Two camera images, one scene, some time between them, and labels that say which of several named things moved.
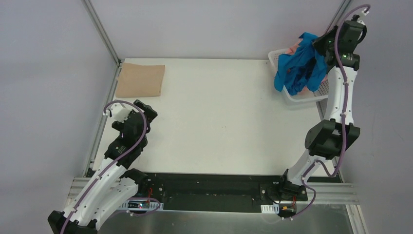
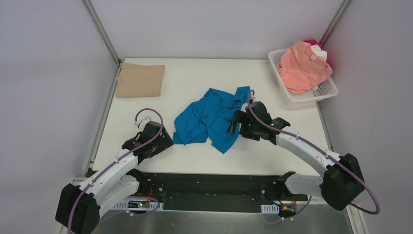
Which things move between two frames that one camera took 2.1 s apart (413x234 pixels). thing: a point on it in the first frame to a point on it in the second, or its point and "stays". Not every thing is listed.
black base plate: [214, 191] stays
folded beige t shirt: [135, 80] stays
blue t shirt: [302, 69] to [210, 118]
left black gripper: [145, 111] to [159, 140]
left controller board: [141, 204] stays
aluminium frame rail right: [341, 11] stays
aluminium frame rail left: [97, 20] stays
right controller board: [284, 210] stays
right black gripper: [321, 45] to [238, 121]
